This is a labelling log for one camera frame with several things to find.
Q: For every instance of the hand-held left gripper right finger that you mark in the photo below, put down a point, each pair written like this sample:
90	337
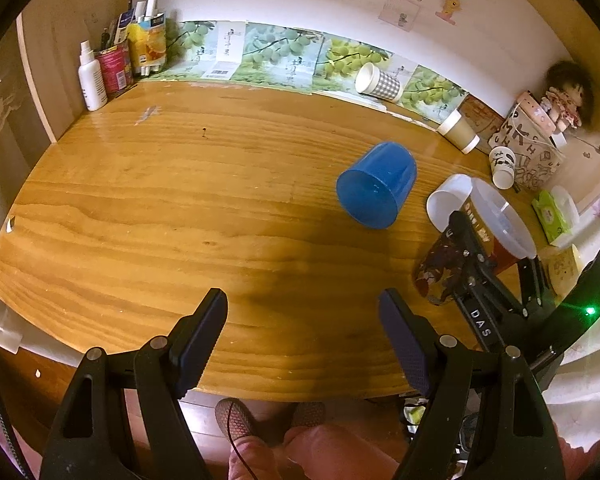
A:
402	345

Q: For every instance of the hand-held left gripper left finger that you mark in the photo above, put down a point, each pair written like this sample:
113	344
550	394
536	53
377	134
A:
205	340

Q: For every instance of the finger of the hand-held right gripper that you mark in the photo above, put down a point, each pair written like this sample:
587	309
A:
472	270
534	285

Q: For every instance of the blue plastic cup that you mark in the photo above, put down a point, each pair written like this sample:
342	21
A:
380	180

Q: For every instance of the dark floral cup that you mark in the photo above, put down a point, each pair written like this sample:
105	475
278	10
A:
435	265

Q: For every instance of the cup with white lid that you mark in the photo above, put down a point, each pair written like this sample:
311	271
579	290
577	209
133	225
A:
505	225

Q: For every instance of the plain white cup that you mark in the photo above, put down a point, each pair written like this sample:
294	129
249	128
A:
445	202

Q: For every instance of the white paper cup black print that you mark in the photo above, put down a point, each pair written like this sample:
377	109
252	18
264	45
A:
502	167

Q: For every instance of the beige paper cup white lid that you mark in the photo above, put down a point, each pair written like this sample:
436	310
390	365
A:
461	131

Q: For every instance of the checked paper cup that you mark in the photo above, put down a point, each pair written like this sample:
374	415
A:
382	82

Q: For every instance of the yellow round container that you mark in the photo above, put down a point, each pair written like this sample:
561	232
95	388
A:
562	267

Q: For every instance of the white floral cloth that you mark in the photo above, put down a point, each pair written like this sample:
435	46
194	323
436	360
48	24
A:
590	385

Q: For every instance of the green wet wipes packet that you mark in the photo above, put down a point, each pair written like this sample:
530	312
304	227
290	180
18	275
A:
552	212

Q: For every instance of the red mesh slipper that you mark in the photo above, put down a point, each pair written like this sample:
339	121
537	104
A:
235	417
310	414

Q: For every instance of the patterned paper gift bag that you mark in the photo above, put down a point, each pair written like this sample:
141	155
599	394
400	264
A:
535	157

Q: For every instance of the person's legs in pink pants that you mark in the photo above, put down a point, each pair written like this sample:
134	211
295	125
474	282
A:
330	452

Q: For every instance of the brown-haired doll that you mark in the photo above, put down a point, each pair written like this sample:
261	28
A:
570	95

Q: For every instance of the yellow duck clip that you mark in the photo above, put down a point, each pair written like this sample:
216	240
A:
450	10

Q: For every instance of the white spray bottle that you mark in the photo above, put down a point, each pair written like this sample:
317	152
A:
91	80

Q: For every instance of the red tin can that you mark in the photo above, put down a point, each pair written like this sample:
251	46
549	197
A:
114	71

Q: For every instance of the grape printed cardboard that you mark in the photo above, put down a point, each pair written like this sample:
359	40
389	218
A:
275	52

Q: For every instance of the orange juice carton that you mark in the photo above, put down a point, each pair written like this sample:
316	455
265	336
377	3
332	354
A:
147	47

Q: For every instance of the dark pens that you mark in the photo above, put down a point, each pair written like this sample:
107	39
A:
116	35

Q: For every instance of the white tubes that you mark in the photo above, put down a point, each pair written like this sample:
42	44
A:
147	7

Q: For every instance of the pink wall note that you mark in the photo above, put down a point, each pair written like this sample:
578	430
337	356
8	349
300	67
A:
401	11

